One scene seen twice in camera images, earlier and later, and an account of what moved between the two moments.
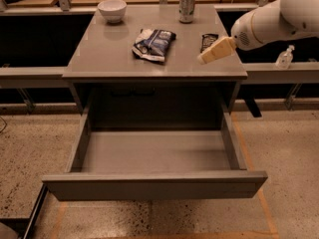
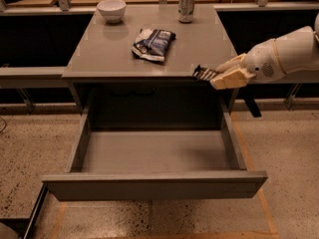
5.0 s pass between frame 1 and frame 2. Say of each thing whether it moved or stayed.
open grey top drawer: stayed
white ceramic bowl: stayed
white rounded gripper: moved
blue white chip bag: stayed
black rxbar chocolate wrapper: moved
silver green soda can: stayed
